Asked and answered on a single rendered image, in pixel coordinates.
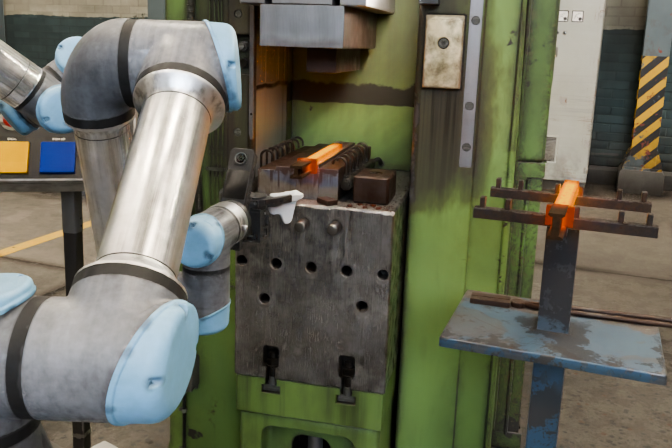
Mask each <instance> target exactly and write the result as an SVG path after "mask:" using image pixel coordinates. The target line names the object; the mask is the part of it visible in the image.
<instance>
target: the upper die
mask: <svg viewBox="0 0 672 448"><path fill-rule="evenodd" d="M376 22H377V14H375V13H371V12H367V11H363V10H359V9H355V8H351V7H347V6H333V5H292V4H260V46H278V47H305V48H331V49H374V48H375V44H376Z"/></svg>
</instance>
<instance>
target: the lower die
mask: <svg viewBox="0 0 672 448"><path fill-rule="evenodd" d="M338 142H341V141H336V142H334V143H335V144H336V143H338ZM341 143H349V144H348V145H346V146H344V147H343V148H341V149H340V150H338V151H336V152H335V153H333V154H331V155H330V156H328V157H326V158H325V159H323V160H321V161H320V162H318V163H317V173H316V174H309V175H308V176H306V177H304V178H303V179H290V175H292V174H294V169H293V168H290V165H292V164H294V163H295V162H297V158H307V157H309V156H311V155H313V154H314V153H316V152H318V151H320V150H321V149H323V148H325V147H327V146H329V145H330V144H320V143H319V144H317V145H315V146H303V147H301V148H299V149H297V150H295V151H293V152H291V153H289V154H287V155H285V156H283V157H281V158H279V159H276V160H274V161H272V162H270V163H268V164H266V165H264V166H262V167H260V168H258V193H264V194H267V196H270V194H271V193H282V192H286V191H293V190H297V191H299V192H301V193H303V199H314V200H317V197H325V196H328V197H331V198H333V199H336V200H338V201H339V200H340V199H341V198H342V197H343V196H344V195H345V194H346V193H347V192H348V191H350V190H351V189H352V188H353V187H352V188H351V189H350V190H347V191H345V190H343V189H341V186H340V183H341V181H342V180H343V179H344V178H343V175H344V174H345V163H344V161H343V160H341V159H339V161H335V163H334V164H332V161H333V159H334V158H335V157H338V156H339V155H340V154H342V153H343V152H345V151H346V150H348V149H350V148H351V147H353V146H354V145H355V142H341Z"/></svg>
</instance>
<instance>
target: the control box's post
mask: <svg viewBox="0 0 672 448"><path fill-rule="evenodd" d="M61 211H62V232H63V240H64V262H65V284H66V296H68V294H69V291H70V288H71V285H72V282H73V279H74V276H75V275H76V273H77V272H78V270H79V269H81V268H82V267H84V255H83V214H82V191H68V192H61ZM89 429H90V422H72V433H74V434H76V433H79V434H85V433H86V432H87V431H88V430H89ZM73 448H91V432H90V433H89V434H88V435H87V436H86V437H85V438H81V439H78V438H76V437H73Z"/></svg>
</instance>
